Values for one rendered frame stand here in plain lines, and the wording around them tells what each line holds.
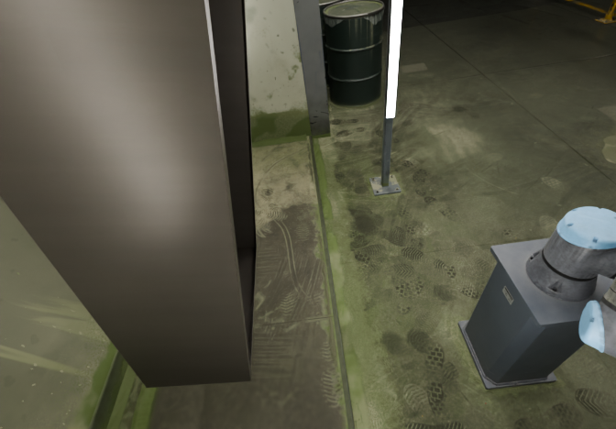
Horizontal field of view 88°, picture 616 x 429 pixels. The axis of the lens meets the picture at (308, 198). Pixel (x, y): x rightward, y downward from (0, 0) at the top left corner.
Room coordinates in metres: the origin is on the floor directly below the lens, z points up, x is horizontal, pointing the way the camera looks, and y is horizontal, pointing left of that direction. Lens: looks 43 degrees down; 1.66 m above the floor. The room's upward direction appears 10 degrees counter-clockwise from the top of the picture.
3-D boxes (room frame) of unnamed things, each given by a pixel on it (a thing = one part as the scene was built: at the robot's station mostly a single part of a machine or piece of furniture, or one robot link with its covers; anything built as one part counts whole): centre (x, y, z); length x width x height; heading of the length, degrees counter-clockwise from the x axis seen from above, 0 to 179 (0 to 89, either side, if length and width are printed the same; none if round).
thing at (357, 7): (3.31, -0.72, 0.86); 0.54 x 0.54 x 0.01
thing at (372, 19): (3.31, -0.72, 0.44); 0.59 x 0.58 x 0.89; 12
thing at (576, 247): (0.50, -0.80, 0.83); 0.17 x 0.15 x 0.18; 47
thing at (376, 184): (1.78, -0.60, 0.01); 0.20 x 0.20 x 0.01; 87
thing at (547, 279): (0.51, -0.79, 0.69); 0.19 x 0.19 x 0.10
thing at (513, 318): (0.51, -0.79, 0.32); 0.31 x 0.31 x 0.64; 87
